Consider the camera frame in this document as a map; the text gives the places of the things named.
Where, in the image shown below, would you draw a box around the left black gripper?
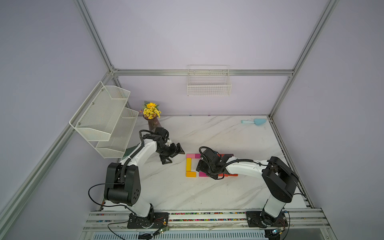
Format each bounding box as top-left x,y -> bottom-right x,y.
156,143 -> 185,166

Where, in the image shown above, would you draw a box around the orange block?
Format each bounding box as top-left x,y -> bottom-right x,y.
186,171 -> 197,178

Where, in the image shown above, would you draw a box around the yellow large block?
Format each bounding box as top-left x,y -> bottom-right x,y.
186,158 -> 192,172

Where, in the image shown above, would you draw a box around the light pink block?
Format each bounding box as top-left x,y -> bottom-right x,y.
186,154 -> 196,159

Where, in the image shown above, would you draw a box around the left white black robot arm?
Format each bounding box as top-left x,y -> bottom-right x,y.
88,127 -> 185,221

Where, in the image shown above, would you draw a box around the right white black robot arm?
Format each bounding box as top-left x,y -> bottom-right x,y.
196,155 -> 299,221

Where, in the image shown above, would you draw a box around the dark glass vase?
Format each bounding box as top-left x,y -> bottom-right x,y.
147,117 -> 162,132

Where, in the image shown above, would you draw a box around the yellow flower bouquet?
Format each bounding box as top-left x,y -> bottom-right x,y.
142,101 -> 162,120

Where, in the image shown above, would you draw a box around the lower white mesh shelf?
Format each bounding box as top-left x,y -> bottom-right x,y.
96,108 -> 139,159

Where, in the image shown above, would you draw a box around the white mesh shelf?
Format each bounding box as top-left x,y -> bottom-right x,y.
69,82 -> 131,142
96,108 -> 139,159

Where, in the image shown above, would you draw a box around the teal scoop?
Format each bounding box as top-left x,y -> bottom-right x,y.
241,119 -> 267,126

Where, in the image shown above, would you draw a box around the upper white mesh shelf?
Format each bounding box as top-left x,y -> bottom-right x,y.
69,82 -> 131,142

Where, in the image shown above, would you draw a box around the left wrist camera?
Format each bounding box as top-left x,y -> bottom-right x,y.
154,127 -> 171,143

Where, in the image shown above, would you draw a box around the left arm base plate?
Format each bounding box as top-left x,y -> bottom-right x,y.
127,212 -> 169,229

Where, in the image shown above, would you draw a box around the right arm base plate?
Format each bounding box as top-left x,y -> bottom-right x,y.
246,211 -> 288,229

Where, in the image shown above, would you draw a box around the white wire wall basket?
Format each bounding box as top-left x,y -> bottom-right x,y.
187,65 -> 232,97

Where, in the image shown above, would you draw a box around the aluminium front rail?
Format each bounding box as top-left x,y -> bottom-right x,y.
83,209 -> 330,232

